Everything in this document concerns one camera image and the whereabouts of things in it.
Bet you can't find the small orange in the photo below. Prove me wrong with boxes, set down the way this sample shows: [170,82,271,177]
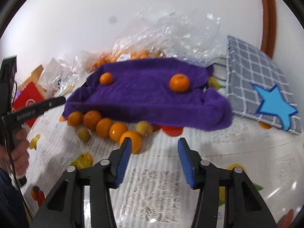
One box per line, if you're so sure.
[99,72,114,86]
[109,122,128,142]

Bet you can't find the small yellow-green fruit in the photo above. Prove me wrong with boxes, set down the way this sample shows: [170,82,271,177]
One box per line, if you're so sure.
[135,120,153,136]

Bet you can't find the large orange with stem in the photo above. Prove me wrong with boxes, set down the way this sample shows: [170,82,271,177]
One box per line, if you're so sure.
[169,74,190,93]

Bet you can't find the person's left hand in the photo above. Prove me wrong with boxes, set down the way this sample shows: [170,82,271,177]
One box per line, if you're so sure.
[11,129,29,176]

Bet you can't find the red paper gift bag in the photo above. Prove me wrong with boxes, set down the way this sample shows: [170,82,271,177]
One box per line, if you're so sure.
[11,81,46,128]

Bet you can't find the white plastic bag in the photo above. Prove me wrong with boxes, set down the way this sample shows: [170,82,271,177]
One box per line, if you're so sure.
[38,58,65,91]

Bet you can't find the small yellow fruit on table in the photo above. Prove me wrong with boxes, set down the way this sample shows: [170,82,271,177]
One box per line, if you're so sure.
[77,128,91,143]

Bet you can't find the small clear plastic bag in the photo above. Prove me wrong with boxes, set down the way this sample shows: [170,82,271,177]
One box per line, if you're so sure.
[57,51,98,96]

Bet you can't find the orange at tray front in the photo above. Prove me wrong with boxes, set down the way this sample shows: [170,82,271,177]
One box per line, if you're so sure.
[83,110,102,130]

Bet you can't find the grey checked cushion blue star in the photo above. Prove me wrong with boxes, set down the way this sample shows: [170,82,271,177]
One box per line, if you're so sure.
[226,36,302,134]

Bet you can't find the bag of small oranges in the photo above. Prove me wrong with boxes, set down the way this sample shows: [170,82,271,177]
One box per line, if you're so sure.
[85,49,166,73]

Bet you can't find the price label sticker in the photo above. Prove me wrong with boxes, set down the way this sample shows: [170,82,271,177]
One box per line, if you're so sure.
[117,54,130,62]

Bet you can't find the purple towel covered tray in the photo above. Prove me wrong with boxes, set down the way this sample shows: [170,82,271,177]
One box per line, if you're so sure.
[62,58,232,131]

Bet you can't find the large clear plastic bag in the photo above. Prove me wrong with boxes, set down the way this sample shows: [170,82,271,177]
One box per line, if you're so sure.
[114,7,223,67]

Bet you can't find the brown wooden door frame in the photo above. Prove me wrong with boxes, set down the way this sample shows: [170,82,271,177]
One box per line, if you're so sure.
[260,0,277,59]

